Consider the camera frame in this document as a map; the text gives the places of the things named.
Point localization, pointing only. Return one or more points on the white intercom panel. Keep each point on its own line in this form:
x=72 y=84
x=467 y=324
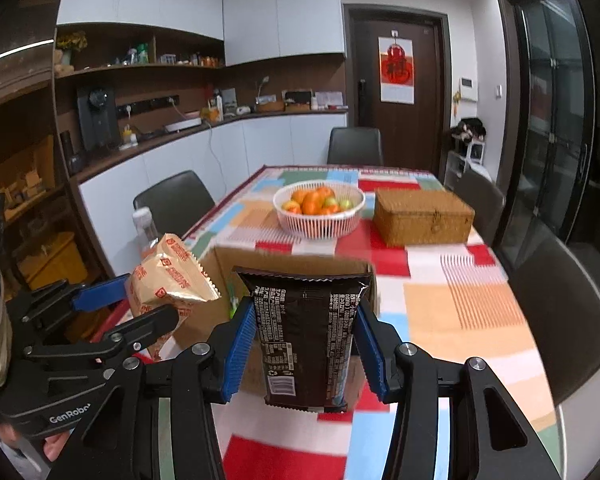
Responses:
x=468 y=88

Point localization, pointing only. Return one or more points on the black power strip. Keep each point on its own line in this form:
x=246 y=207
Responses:
x=147 y=105

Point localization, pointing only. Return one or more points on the small white toy shelf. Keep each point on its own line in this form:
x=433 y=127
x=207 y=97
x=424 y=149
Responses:
x=470 y=150

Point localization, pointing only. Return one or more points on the white wall cabinets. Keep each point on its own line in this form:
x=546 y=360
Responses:
x=280 y=20

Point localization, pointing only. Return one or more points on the pink drink bottle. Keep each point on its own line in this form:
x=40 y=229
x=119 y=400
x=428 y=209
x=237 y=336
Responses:
x=145 y=225

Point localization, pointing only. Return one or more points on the black countertop machine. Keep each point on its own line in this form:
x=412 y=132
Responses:
x=97 y=120

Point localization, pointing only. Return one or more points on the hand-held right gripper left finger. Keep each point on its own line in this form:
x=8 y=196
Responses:
x=240 y=345

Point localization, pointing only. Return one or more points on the dark brown door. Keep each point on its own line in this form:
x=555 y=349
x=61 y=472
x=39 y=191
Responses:
x=370 y=100

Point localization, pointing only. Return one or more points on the brown cardboard box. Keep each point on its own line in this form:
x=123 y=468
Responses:
x=290 y=260

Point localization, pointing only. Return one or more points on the red white wall calendar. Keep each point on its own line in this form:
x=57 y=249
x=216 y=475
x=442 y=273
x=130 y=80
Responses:
x=396 y=90

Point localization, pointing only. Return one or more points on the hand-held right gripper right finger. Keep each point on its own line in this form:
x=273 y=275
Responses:
x=372 y=355

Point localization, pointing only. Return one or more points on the grey dining chair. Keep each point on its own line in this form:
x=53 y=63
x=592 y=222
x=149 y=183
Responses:
x=565 y=310
x=355 y=145
x=175 y=195
x=480 y=195

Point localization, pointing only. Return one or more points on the pile of orange tangerines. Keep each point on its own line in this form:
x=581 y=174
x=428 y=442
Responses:
x=312 y=202

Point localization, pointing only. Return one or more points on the white counter cabinets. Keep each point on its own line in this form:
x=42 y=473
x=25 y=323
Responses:
x=260 y=145

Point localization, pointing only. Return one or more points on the colourful checked tablecloth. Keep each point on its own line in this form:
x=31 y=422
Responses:
x=455 y=300

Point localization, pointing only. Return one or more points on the dark brown snack packet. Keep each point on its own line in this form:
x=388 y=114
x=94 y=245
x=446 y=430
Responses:
x=300 y=330

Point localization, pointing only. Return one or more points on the black glass sliding door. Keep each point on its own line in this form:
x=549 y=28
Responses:
x=555 y=110

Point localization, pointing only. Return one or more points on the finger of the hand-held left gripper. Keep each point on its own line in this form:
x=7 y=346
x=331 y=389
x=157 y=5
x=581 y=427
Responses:
x=145 y=325
x=100 y=292

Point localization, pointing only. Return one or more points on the beige snack packet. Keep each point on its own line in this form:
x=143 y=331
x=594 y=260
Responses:
x=170 y=280

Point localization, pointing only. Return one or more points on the person's left hand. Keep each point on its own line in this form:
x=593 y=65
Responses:
x=57 y=445

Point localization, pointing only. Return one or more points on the wooden wall shelf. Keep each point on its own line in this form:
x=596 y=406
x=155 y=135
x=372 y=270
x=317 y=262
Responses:
x=130 y=66

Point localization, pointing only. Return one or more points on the yellow flowers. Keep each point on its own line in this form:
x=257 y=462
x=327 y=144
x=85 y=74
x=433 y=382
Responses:
x=70 y=40

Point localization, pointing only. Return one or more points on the brown wicker box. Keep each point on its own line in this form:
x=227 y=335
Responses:
x=420 y=220

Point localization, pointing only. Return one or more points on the white plastic fruit basket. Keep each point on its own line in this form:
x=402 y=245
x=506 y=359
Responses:
x=320 y=225

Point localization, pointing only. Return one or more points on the wooden display cabinet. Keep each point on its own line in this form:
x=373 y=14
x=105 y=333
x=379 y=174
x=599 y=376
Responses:
x=30 y=170

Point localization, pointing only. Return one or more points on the flat white appliance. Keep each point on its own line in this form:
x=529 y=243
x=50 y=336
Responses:
x=182 y=125

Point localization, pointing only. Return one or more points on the white desk lamp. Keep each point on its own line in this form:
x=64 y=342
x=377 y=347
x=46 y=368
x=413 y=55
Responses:
x=261 y=87

